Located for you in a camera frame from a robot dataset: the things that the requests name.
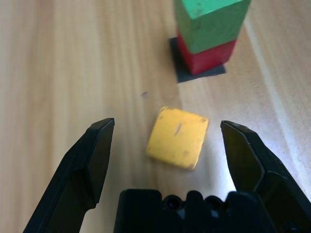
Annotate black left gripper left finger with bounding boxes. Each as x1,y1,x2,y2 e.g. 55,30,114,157
23,117,115,233

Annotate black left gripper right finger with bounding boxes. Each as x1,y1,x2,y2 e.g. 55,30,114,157
220,120,311,233

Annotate green wooden cube block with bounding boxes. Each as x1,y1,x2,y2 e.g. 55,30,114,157
174,0,252,55

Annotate yellow wooden cube block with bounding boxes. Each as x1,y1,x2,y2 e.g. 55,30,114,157
146,106,210,172

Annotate red wooden cube block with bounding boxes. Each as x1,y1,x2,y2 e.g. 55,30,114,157
176,29,239,76

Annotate black square tape marker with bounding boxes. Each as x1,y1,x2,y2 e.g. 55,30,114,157
169,37,226,84

